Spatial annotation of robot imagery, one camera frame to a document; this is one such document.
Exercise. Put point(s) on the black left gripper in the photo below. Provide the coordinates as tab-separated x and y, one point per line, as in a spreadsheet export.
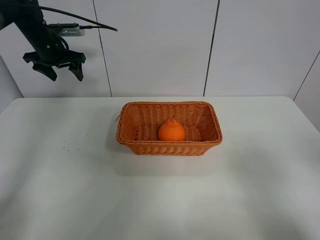
58	55

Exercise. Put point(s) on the orange with stem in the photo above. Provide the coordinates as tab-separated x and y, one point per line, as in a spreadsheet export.
171	130

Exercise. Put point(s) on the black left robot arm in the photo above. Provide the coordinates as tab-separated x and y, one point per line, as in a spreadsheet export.
29	18

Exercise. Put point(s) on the orange wicker basket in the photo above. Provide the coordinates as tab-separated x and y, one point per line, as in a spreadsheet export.
139	124

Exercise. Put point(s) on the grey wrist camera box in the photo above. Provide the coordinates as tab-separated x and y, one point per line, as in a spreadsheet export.
66	29

